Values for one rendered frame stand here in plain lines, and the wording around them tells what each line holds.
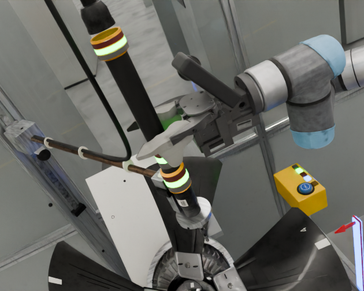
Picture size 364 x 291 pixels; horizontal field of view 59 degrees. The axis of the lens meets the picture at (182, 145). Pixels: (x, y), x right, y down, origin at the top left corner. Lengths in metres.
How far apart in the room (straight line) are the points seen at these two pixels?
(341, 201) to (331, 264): 1.31
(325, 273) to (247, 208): 0.97
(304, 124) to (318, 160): 1.23
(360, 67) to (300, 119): 0.16
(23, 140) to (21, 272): 0.86
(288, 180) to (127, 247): 0.58
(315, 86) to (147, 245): 0.70
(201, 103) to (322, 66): 0.19
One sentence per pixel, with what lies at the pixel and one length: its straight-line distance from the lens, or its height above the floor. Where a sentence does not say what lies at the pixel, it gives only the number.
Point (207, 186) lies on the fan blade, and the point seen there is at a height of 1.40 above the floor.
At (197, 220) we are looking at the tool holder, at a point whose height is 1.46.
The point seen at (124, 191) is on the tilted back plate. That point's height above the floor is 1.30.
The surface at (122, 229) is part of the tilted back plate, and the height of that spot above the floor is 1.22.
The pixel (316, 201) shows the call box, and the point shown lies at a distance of 1.15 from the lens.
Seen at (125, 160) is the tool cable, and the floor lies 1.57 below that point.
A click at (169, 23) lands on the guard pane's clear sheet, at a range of 1.21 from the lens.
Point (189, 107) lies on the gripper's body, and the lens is 0.50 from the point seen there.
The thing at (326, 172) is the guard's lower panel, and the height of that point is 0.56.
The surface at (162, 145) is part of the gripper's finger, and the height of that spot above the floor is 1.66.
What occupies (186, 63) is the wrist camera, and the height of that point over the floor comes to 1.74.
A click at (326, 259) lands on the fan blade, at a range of 0.86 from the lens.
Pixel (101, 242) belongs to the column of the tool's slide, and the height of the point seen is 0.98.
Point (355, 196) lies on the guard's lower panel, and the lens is 2.20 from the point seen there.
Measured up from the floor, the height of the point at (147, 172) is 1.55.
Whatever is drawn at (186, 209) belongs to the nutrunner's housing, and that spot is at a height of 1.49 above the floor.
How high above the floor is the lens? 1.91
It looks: 34 degrees down
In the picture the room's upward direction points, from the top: 24 degrees counter-clockwise
